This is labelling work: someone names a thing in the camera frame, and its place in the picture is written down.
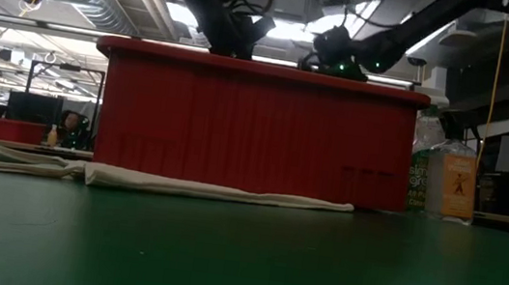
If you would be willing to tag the white printed tote bag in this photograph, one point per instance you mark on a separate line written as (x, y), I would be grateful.
(157, 181)

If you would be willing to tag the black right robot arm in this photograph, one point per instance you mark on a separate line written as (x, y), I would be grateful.
(420, 22)

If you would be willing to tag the red plastic laundry basket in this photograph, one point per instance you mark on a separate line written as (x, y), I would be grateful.
(256, 128)

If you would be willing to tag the bright ceiling light panel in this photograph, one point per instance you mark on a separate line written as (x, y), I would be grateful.
(292, 30)

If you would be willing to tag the grey ceiling box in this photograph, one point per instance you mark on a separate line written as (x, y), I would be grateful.
(291, 1)

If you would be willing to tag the black metal rack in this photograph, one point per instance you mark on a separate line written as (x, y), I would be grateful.
(69, 67)

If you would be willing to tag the pump bottle with orange liquid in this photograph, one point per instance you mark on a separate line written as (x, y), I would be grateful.
(454, 184)

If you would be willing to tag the person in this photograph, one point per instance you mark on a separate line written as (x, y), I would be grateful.
(72, 127)

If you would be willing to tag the small yellow bottle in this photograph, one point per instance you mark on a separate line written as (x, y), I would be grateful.
(52, 136)

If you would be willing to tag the black monitor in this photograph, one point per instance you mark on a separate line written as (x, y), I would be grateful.
(35, 108)

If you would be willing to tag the green table mat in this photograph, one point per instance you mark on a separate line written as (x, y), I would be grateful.
(221, 255)

